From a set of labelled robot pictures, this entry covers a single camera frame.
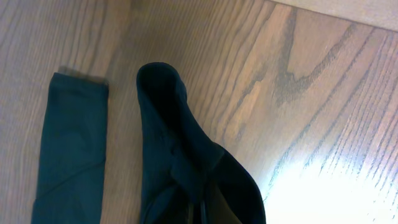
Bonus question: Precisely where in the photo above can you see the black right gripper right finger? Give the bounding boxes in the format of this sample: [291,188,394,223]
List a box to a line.
[205,184,242,224]

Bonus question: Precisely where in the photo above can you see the black leggings with red waistband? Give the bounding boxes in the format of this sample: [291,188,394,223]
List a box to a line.
[32,62,266,223]

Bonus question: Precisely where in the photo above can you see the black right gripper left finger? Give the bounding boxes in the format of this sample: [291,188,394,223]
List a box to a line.
[186,203,201,224]

